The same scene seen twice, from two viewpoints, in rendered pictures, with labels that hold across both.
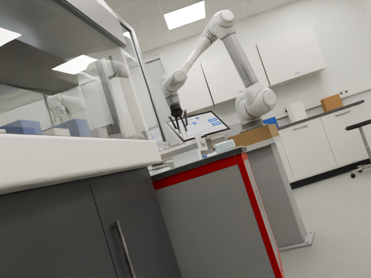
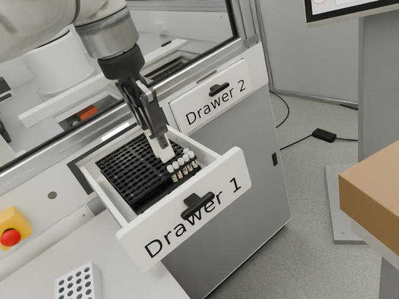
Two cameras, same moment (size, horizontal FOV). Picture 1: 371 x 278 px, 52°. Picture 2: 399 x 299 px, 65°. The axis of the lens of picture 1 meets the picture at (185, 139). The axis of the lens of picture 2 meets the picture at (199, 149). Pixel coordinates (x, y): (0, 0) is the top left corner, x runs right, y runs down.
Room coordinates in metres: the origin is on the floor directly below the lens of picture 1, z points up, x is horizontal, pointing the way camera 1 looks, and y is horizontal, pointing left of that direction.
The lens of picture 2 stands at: (2.27, -0.49, 1.31)
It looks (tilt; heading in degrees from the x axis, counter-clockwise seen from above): 35 degrees down; 55
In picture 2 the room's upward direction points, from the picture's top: 20 degrees counter-clockwise
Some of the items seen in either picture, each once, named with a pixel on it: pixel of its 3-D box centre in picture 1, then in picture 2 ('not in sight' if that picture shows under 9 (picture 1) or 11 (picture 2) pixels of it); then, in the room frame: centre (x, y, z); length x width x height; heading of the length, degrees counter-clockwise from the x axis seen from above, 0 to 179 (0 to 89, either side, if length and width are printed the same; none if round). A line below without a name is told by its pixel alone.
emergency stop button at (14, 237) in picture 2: not in sight; (10, 237); (2.21, 0.23, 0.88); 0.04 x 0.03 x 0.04; 170
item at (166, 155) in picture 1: (172, 153); (146, 169); (2.52, 0.11, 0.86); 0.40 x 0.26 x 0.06; 80
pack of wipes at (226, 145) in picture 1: (224, 146); not in sight; (1.84, -0.17, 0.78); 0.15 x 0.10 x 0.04; 176
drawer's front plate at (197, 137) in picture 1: (201, 142); (191, 207); (2.48, -0.09, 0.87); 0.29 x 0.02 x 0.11; 170
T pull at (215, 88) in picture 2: not in sight; (216, 88); (2.85, 0.14, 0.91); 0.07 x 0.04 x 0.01; 170
